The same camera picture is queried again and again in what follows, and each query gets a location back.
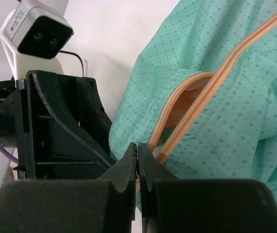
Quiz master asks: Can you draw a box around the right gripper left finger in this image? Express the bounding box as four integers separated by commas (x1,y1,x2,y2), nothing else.
0,143,137,233

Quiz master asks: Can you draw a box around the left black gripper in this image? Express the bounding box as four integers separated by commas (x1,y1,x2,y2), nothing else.
12,69,116,180

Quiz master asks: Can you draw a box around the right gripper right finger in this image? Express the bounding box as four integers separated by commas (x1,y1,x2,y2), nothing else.
138,144,277,233

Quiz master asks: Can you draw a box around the orange and teal jacket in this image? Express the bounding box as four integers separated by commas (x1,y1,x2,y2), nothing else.
109,0,277,201

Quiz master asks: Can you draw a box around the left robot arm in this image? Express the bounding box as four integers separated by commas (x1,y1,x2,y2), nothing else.
0,70,114,180

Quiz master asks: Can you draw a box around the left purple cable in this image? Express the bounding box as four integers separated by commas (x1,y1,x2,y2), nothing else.
0,146,19,165

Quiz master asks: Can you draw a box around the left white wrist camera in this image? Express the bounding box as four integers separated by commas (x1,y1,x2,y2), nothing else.
0,0,74,80

